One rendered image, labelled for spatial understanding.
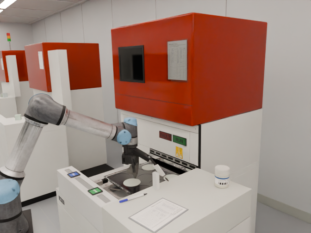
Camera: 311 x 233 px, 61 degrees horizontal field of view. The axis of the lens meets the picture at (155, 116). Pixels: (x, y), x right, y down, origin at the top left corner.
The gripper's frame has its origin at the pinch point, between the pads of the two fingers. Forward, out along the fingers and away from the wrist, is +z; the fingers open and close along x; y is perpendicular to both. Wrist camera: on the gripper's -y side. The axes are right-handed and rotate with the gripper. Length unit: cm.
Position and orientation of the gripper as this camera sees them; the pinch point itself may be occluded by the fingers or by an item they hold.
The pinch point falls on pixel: (136, 175)
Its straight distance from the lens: 162.2
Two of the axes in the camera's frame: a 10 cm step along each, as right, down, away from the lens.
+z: 0.2, 9.8, 2.1
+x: -2.4, 2.1, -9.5
